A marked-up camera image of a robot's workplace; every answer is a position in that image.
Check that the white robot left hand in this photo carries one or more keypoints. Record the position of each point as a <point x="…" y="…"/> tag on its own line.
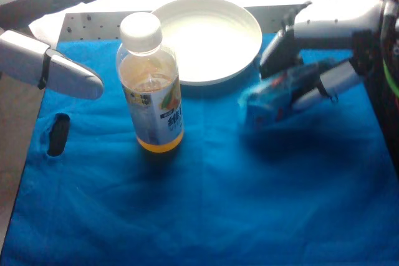
<point x="62" y="73"/>

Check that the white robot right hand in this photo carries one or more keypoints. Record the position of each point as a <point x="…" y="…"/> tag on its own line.
<point x="330" y="24"/>

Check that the orange juice bottle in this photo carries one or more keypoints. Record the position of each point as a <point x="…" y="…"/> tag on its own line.
<point x="152" y="91"/>

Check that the blue plastic snack package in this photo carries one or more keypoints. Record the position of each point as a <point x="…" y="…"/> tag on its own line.
<point x="265" y="107"/>

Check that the white round plate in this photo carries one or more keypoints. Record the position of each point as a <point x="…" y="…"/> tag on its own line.
<point x="215" y="41"/>

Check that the blue table cloth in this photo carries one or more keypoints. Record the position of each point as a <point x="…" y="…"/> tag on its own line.
<point x="202" y="203"/>

